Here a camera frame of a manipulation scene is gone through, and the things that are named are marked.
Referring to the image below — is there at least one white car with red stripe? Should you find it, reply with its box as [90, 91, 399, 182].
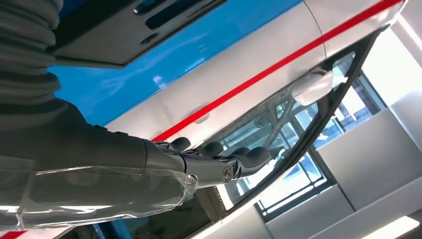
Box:
[0, 0, 410, 239]

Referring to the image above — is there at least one ceiling light panel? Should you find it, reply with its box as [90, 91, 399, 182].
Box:
[361, 216, 421, 239]

